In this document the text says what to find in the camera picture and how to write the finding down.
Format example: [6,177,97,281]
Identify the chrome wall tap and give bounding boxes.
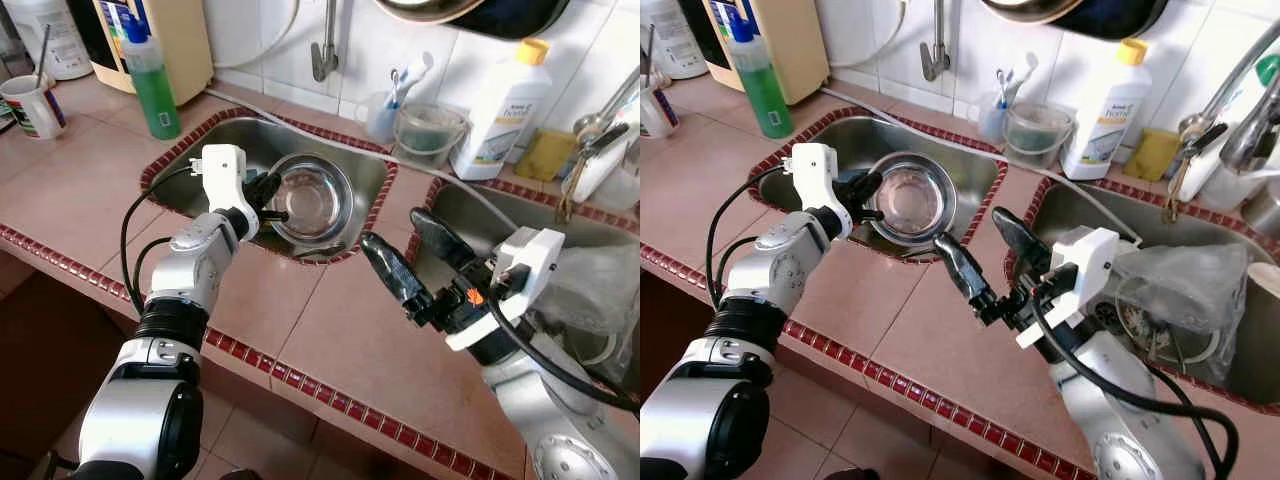
[920,0,951,83]
[310,0,339,83]

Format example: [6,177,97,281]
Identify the beige water filter machine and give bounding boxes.
[65,0,214,106]
[690,0,829,106]

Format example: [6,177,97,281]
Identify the stainless steel plate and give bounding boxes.
[265,153,354,246]
[865,152,959,248]

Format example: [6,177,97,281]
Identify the mustard yellow sponge block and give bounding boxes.
[515,128,576,183]
[1122,128,1183,183]

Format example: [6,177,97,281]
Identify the clear plastic toothbrush cup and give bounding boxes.
[365,93,406,144]
[977,93,1016,144]

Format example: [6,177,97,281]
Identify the chrome faucet brass lever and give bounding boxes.
[555,65,641,223]
[1165,20,1280,223]

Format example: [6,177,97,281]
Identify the thin white hose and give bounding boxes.
[826,0,915,71]
[210,0,301,71]

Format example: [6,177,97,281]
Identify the chrome kitchen tap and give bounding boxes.
[1220,100,1280,176]

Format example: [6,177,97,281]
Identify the hanging black pan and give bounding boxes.
[372,0,571,39]
[980,0,1171,41]

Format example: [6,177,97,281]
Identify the clear plastic bowl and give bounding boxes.
[393,100,471,169]
[1005,100,1073,169]

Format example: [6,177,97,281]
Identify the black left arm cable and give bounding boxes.
[705,165,796,306]
[120,165,206,311]

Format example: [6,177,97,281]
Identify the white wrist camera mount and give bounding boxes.
[445,228,566,351]
[198,145,261,241]
[785,143,851,241]
[1015,227,1121,349]

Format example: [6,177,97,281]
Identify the white printed mug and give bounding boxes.
[640,70,681,139]
[0,75,68,141]

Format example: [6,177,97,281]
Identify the steel cup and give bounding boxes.
[1240,180,1280,241]

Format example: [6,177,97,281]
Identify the white jug green cap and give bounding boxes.
[0,0,93,81]
[640,0,709,81]

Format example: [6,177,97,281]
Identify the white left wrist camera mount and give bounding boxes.
[198,145,261,241]
[785,143,851,241]

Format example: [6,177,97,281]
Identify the white toothpaste tube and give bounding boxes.
[395,52,436,96]
[1008,52,1041,96]

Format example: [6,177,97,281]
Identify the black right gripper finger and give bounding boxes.
[991,207,1051,273]
[361,232,436,321]
[936,232,1001,321]
[411,207,479,276]

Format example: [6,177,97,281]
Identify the green dish soap bottle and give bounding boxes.
[728,0,794,139]
[120,0,183,141]

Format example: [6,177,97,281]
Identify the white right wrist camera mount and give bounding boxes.
[1015,227,1121,349]
[445,228,566,351]

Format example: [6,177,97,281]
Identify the white detergent bottle yellow cap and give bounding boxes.
[450,38,553,181]
[1060,38,1153,181]

